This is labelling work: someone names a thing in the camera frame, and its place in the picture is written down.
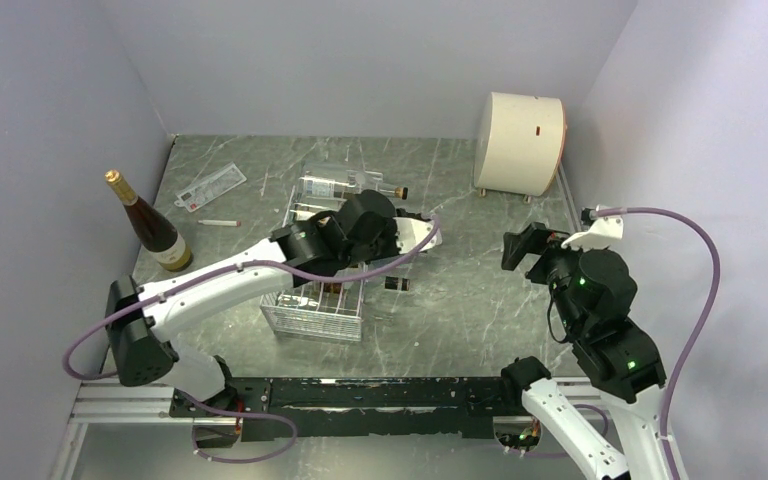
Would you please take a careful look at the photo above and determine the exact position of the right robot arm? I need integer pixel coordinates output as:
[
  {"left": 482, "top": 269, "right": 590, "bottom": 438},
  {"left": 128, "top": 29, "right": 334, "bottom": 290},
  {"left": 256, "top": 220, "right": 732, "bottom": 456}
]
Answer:
[{"left": 499, "top": 222, "right": 675, "bottom": 479}]

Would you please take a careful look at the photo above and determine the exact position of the white wire wine rack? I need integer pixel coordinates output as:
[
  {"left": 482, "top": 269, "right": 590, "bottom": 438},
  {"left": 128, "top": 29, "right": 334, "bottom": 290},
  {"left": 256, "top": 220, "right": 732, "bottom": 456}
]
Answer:
[{"left": 260, "top": 173, "right": 364, "bottom": 343}]

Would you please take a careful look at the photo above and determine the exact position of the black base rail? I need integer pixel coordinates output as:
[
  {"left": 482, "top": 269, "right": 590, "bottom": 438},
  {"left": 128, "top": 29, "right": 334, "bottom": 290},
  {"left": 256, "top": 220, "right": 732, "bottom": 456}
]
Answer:
[{"left": 209, "top": 377, "right": 527, "bottom": 439}]

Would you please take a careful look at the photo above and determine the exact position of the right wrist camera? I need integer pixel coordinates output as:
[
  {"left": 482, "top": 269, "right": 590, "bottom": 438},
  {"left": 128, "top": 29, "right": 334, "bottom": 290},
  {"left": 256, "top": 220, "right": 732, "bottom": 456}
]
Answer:
[{"left": 561, "top": 206, "right": 624, "bottom": 251}]

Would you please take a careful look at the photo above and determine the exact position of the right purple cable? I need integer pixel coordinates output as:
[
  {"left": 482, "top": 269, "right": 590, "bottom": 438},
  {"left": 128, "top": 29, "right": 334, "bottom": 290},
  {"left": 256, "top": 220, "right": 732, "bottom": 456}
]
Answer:
[{"left": 595, "top": 206, "right": 723, "bottom": 480}]

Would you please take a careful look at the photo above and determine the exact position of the white red pen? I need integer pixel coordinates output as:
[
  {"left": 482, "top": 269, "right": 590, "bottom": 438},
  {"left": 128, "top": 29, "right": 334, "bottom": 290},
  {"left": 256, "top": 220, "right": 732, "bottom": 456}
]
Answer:
[{"left": 197, "top": 219, "right": 241, "bottom": 228}]

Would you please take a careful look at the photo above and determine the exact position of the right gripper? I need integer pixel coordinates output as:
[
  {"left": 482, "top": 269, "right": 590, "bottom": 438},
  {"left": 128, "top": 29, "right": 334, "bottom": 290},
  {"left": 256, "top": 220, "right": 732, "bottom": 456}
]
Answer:
[{"left": 501, "top": 219, "right": 607, "bottom": 335}]

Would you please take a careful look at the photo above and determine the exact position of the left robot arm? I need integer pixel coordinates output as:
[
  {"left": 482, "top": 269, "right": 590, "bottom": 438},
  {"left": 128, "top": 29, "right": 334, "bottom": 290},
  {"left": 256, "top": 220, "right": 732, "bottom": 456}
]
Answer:
[{"left": 105, "top": 190, "right": 406, "bottom": 416}]

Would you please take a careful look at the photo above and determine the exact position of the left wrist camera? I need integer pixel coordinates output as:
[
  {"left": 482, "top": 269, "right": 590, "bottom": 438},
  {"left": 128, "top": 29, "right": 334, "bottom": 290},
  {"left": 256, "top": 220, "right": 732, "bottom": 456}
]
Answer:
[{"left": 395, "top": 217, "right": 434, "bottom": 254}]

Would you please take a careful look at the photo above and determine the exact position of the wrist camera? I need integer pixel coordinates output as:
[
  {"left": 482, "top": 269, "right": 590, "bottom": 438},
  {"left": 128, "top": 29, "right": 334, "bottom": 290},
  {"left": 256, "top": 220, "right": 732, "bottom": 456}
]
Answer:
[
  {"left": 561, "top": 206, "right": 624, "bottom": 251},
  {"left": 395, "top": 217, "right": 434, "bottom": 254}
]

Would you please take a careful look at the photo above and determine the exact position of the clear bottle black gold cap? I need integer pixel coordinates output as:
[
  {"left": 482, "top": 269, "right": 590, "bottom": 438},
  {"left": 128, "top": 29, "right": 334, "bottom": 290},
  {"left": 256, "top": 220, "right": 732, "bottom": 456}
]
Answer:
[{"left": 313, "top": 275, "right": 411, "bottom": 295}]

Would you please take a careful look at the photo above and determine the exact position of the cream cylindrical appliance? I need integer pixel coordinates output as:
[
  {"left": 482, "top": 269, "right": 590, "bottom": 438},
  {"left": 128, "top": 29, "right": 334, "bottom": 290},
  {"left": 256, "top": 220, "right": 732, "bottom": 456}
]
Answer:
[{"left": 473, "top": 92, "right": 567, "bottom": 197}]

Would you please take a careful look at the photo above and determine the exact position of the clear bottle cork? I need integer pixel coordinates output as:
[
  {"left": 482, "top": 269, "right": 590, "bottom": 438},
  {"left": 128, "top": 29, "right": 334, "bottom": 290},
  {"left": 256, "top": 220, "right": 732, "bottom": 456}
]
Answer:
[{"left": 300, "top": 173, "right": 409, "bottom": 200}]

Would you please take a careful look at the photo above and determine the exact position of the amber bottle gold cap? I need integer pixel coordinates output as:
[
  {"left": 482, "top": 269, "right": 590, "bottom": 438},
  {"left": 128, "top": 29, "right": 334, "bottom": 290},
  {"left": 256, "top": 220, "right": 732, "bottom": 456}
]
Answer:
[{"left": 105, "top": 169, "right": 193, "bottom": 272}]

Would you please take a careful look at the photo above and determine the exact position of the clear bottle blue emblem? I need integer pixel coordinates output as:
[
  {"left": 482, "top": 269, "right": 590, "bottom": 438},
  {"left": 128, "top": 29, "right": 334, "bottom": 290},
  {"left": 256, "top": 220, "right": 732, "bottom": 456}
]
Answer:
[{"left": 289, "top": 202, "right": 335, "bottom": 225}]

